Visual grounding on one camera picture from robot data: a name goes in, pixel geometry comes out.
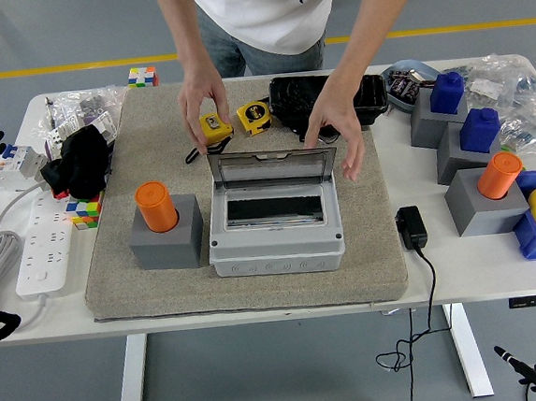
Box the dark snack packets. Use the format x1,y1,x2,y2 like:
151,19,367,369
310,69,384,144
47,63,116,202
386,67,425,105

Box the black plastic housing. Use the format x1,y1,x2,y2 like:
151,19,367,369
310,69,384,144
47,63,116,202
266,67,393,148

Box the thin metal tool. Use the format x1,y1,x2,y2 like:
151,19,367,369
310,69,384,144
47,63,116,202
44,96,56,132

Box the black adapter cord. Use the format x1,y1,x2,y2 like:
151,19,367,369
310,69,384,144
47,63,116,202
365,243,460,401

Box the white blue circuit breaker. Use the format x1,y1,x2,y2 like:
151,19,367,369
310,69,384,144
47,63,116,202
0,140,51,193

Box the white power strip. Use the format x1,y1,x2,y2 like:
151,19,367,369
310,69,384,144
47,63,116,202
7,188,84,298

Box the black cloth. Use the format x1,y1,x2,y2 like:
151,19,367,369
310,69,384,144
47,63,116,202
36,124,115,205

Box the clear bags of components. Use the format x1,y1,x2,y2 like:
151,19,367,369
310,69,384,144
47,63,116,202
461,49,536,177

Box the white table leg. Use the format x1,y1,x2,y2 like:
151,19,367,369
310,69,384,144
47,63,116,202
109,333,154,401
441,300,497,400

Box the grey-brown foam mat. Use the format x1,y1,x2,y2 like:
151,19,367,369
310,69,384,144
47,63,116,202
66,65,410,328

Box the person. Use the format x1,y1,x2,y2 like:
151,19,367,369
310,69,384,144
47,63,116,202
151,0,427,85

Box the yellow tape measure black strap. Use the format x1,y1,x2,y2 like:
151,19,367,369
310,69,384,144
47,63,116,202
181,110,238,165

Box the blue plastic bottle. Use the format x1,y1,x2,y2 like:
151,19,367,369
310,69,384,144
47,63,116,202
427,69,468,117
456,105,503,156

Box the grey holder block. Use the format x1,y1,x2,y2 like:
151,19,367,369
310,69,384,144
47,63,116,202
442,163,533,240
431,117,507,187
124,192,208,275
406,83,473,151

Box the colourful puzzle cube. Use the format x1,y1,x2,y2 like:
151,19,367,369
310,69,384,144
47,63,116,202
64,192,107,232
126,64,161,90

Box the orange cylindrical battery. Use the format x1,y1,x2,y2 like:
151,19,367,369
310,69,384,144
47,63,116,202
133,179,181,236
473,150,527,203

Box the black power adapter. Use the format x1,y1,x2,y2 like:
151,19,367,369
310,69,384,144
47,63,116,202
394,204,431,252

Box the white power strip cable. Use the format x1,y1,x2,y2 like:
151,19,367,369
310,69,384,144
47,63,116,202
0,179,64,334

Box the grey enclosure cover clear lid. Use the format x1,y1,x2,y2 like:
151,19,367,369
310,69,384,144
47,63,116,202
200,142,348,265

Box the light blue bowl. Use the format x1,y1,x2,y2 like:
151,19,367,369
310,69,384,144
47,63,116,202
379,56,444,116

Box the person's right hand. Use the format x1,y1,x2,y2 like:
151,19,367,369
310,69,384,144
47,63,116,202
174,67,236,157

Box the clear bags of small parts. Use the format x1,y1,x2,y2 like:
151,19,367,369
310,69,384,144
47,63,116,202
28,83,132,151

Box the person's left hand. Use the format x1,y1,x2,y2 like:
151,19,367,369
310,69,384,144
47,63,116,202
297,77,370,187

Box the white purple small package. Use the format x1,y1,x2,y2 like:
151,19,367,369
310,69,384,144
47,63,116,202
42,109,120,158

